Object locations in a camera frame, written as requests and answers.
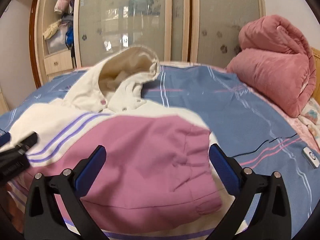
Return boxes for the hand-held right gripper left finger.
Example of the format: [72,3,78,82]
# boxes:
[24,144,110,240]

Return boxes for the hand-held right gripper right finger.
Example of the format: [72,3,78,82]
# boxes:
[209,144,292,240]

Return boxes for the cream and pink hooded jacket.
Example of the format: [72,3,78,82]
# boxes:
[7,45,237,240]

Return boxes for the grey folded clothes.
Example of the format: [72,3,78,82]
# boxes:
[61,14,74,28]

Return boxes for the light wooden cabinet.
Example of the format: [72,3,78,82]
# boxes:
[0,87,10,116]

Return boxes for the blue striped bed blanket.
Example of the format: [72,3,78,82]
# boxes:
[0,64,320,240]

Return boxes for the wardrobe drawer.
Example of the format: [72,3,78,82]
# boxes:
[44,52,76,75]

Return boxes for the white remote control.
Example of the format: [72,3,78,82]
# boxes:
[302,148,320,169]

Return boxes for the brown wooden door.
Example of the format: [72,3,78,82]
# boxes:
[28,0,42,88]

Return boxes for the clear plastic storage box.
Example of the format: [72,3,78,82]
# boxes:
[46,30,69,54]

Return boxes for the floral pillow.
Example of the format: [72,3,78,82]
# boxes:
[298,97,320,137]

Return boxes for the rolled pink quilt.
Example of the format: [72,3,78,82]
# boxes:
[226,14,317,118]

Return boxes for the light wooden wardrobe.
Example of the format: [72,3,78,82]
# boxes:
[34,0,265,85]

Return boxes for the dark blue bag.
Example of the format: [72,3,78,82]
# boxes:
[65,26,75,51]

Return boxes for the yellow cloth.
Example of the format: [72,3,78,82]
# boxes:
[42,20,62,40]

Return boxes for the wooden headboard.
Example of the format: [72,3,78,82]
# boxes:
[306,46,320,101]

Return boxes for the frosted floral sliding door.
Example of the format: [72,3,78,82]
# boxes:
[75,0,184,68]
[191,0,263,67]

